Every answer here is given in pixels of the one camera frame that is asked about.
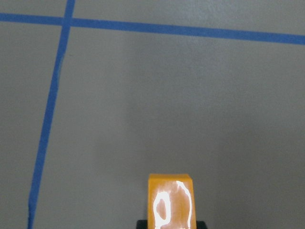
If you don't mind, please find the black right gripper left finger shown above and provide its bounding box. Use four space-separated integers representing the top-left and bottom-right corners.
136 220 148 229

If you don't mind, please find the orange toy block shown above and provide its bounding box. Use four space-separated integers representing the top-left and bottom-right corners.
147 174 197 229

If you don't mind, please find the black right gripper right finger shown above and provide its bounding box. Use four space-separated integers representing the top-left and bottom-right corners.
196 221 207 229

